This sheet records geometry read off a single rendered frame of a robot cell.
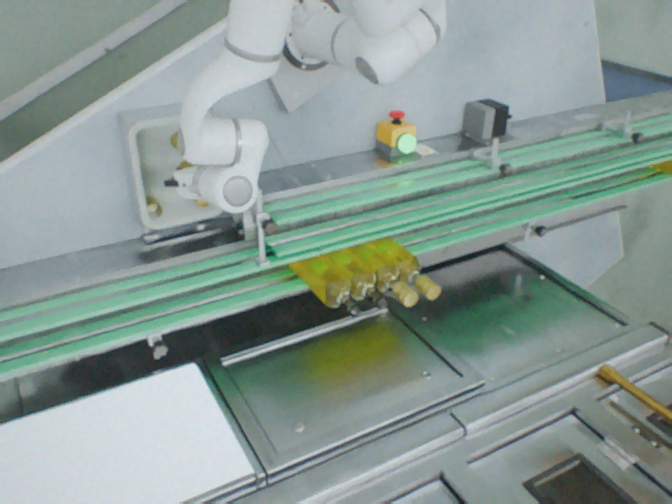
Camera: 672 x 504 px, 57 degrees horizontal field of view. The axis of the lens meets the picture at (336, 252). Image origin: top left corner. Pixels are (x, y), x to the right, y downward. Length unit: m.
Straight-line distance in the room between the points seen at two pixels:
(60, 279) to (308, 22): 0.69
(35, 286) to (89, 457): 0.34
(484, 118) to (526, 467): 0.86
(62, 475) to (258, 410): 0.34
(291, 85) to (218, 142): 0.42
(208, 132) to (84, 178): 0.42
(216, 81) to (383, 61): 0.31
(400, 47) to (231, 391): 0.70
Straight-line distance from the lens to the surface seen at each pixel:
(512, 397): 1.27
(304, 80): 1.39
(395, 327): 1.39
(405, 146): 1.49
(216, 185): 1.00
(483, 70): 1.72
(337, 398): 1.22
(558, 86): 1.94
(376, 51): 1.11
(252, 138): 1.01
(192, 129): 0.96
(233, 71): 0.93
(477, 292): 1.61
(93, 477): 1.15
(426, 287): 1.28
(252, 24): 0.90
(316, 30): 1.27
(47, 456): 1.21
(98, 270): 1.31
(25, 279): 1.33
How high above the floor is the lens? 1.98
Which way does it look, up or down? 49 degrees down
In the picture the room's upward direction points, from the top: 132 degrees clockwise
